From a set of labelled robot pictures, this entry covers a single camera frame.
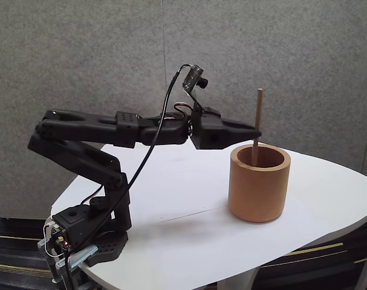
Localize light wooden pen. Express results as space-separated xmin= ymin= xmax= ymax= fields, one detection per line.
xmin=252 ymin=88 xmax=264 ymax=167

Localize black camera cable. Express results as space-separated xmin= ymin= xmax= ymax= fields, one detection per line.
xmin=62 ymin=63 xmax=198 ymax=290

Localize red white servo wires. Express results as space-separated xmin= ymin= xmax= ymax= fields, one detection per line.
xmin=174 ymin=102 xmax=198 ymax=120

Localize motor controller board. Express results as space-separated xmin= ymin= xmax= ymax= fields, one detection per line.
xmin=50 ymin=231 xmax=72 ymax=253

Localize brown cork pen holder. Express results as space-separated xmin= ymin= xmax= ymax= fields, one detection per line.
xmin=227 ymin=144 xmax=292 ymax=224

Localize small gripper camera board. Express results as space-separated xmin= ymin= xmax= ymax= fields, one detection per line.
xmin=181 ymin=64 xmax=210 ymax=91

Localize grey metal table clamp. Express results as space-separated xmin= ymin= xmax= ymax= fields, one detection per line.
xmin=37 ymin=238 xmax=99 ymax=290

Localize grey felt partition panel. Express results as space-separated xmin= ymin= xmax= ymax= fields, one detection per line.
xmin=163 ymin=0 xmax=367 ymax=176
xmin=0 ymin=0 xmax=167 ymax=220

